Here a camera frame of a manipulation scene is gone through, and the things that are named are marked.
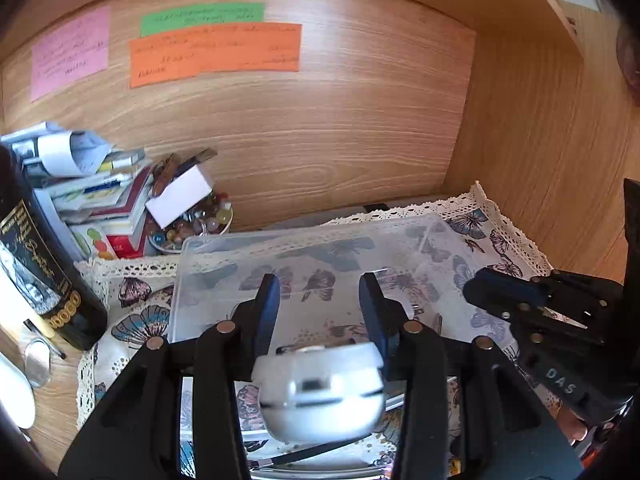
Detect white bowl of beads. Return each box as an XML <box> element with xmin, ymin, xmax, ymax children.
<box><xmin>147</xmin><ymin>191</ymin><xmax>234</xmax><ymax>256</ymax></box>

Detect thin dark pen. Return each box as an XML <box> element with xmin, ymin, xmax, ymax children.
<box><xmin>22</xmin><ymin>319</ymin><xmax>67</xmax><ymax>360</ymax></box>

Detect rolled white papers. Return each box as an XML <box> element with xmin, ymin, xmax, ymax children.
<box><xmin>0</xmin><ymin>121</ymin><xmax>117</xmax><ymax>178</ymax></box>

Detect white card box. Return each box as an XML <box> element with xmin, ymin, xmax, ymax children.
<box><xmin>145</xmin><ymin>165</ymin><xmax>215</xmax><ymax>229</ymax></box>

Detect pink paper note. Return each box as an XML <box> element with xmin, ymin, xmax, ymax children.
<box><xmin>30</xmin><ymin>6</ymin><xmax>112</xmax><ymax>103</ymax></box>

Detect black pen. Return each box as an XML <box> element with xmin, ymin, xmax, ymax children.
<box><xmin>248</xmin><ymin>437</ymin><xmax>398</xmax><ymax>472</ymax></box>

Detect round glass lens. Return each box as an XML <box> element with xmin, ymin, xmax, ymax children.
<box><xmin>22</xmin><ymin>339</ymin><xmax>53</xmax><ymax>389</ymax></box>

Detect butterfly print lace cloth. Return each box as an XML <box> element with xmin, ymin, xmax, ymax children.
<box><xmin>75</xmin><ymin>181</ymin><xmax>557</xmax><ymax>480</ymax></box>

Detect orange paper note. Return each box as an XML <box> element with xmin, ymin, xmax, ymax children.
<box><xmin>128</xmin><ymin>23</ymin><xmax>303</xmax><ymax>89</ymax></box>

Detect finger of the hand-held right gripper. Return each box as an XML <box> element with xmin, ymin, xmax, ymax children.
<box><xmin>507</xmin><ymin>305</ymin><xmax>603</xmax><ymax>348</ymax></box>
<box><xmin>462</xmin><ymin>266</ymin><xmax>553</xmax><ymax>322</ymax></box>

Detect brown wooden trinkets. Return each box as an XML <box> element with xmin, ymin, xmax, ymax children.
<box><xmin>151</xmin><ymin>147</ymin><xmax>219</xmax><ymax>196</ymax></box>

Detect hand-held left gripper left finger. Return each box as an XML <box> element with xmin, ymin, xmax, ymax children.
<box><xmin>57</xmin><ymin>272</ymin><xmax>281</xmax><ymax>480</ymax></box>

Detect green paper note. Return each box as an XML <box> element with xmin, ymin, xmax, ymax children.
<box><xmin>139</xmin><ymin>2</ymin><xmax>266</xmax><ymax>37</ymax></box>

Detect white rounded object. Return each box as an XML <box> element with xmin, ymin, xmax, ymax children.
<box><xmin>0</xmin><ymin>354</ymin><xmax>37</xmax><ymax>430</ymax></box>

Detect clear plastic container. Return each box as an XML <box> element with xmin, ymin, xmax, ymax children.
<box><xmin>167</xmin><ymin>212</ymin><xmax>503</xmax><ymax>441</ymax></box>

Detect dark wine bottle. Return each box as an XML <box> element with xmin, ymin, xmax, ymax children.
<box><xmin>0</xmin><ymin>144</ymin><xmax>109</xmax><ymax>352</ymax></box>

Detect person's right hand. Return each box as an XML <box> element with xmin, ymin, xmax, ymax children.
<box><xmin>555</xmin><ymin>402</ymin><xmax>591</xmax><ymax>447</ymax></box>

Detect stack of books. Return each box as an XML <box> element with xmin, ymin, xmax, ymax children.
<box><xmin>35</xmin><ymin>149</ymin><xmax>157</xmax><ymax>262</ymax></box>

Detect white round case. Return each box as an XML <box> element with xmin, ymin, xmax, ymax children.
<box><xmin>250</xmin><ymin>340</ymin><xmax>387</xmax><ymax>445</ymax></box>

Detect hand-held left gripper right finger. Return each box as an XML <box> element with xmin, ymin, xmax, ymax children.
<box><xmin>357</xmin><ymin>272</ymin><xmax>587</xmax><ymax>480</ymax></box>

